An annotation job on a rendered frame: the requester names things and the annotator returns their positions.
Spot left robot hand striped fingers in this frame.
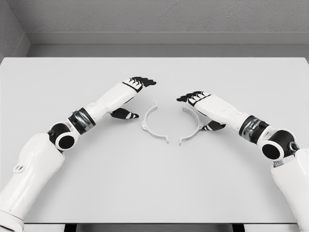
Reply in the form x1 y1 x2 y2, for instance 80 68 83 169
100 76 158 120

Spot right robot hand striped fingers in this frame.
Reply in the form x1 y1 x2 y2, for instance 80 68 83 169
176 91 235 132

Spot white half-ring pipe clamp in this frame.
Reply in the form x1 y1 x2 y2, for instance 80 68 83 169
140 101 170 145
179 102 209 146

